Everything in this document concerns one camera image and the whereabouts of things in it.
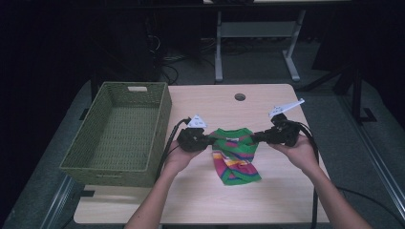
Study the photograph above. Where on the metal floor rail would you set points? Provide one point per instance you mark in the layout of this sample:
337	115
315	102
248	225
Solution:
375	152
57	203

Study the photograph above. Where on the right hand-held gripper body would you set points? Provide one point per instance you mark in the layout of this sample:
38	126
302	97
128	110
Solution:
283	132

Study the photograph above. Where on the person's right hand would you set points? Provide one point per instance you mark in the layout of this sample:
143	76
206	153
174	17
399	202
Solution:
301	156

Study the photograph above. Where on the green woven basket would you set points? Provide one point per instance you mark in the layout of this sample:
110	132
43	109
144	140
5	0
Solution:
127	133

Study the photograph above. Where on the person's left hand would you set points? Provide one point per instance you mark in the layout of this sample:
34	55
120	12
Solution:
180	159

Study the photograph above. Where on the striped green pink small shirt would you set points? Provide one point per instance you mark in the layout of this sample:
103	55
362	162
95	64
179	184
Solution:
235	156

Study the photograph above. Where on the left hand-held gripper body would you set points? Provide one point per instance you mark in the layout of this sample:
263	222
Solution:
191	138

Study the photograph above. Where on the grey metal table frame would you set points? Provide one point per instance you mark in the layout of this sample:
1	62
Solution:
258	30

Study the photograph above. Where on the black metal stand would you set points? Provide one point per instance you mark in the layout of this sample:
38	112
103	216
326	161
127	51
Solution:
356	92

